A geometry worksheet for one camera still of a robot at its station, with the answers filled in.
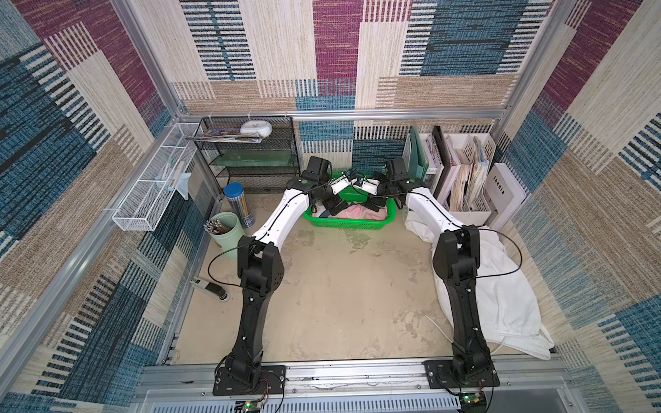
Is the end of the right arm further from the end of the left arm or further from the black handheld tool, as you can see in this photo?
the black handheld tool

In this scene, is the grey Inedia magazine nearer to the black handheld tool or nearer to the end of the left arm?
the end of the left arm

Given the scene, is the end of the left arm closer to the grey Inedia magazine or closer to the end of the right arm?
the end of the right arm

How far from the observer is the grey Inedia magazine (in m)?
0.92

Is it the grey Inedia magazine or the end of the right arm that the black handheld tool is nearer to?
the end of the right arm

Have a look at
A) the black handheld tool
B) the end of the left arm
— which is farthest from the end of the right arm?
the black handheld tool
